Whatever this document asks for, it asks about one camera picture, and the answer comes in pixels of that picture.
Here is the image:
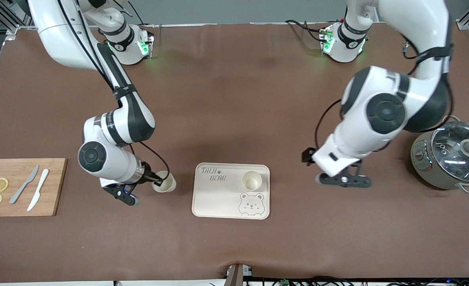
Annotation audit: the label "cream bear print tray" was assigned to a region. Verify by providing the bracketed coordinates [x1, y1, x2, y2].
[192, 162, 271, 220]

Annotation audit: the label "white IKEA cup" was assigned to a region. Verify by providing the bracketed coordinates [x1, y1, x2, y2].
[242, 171, 263, 191]
[152, 171, 177, 193]

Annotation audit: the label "black left base cables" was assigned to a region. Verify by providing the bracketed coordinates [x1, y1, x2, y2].
[285, 19, 326, 42]

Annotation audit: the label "grey plastic knife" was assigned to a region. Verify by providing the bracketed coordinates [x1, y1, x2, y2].
[9, 165, 39, 205]

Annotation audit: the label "black right base cable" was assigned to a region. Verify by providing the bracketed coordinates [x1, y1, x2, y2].
[129, 0, 147, 26]

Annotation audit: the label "white plastic knife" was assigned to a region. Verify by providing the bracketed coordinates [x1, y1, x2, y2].
[27, 169, 49, 212]

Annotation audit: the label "grey-green electric cooking pot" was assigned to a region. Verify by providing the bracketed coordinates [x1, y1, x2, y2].
[411, 116, 469, 194]

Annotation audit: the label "glass pot lid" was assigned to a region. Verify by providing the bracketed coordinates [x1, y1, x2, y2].
[431, 122, 469, 183]

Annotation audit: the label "wooden cutting board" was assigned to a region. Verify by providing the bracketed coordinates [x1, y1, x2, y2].
[0, 158, 68, 217]

